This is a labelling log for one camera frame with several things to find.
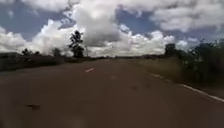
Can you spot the white dashed centre line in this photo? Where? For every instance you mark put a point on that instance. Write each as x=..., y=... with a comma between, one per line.
x=89, y=70

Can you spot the dark roadside bushes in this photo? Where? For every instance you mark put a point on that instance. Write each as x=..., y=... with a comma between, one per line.
x=203, y=63

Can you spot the dark low vegetation strip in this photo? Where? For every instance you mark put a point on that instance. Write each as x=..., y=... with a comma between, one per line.
x=26, y=61

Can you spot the dark blocky building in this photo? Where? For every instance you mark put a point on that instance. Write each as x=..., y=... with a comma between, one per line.
x=169, y=50

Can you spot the tall dark tree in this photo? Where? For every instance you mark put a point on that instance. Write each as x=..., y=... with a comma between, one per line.
x=76, y=43

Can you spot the dry grass verge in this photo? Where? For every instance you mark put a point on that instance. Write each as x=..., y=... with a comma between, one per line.
x=160, y=66

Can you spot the brown asphalt road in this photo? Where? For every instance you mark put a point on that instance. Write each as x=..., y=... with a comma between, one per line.
x=110, y=100

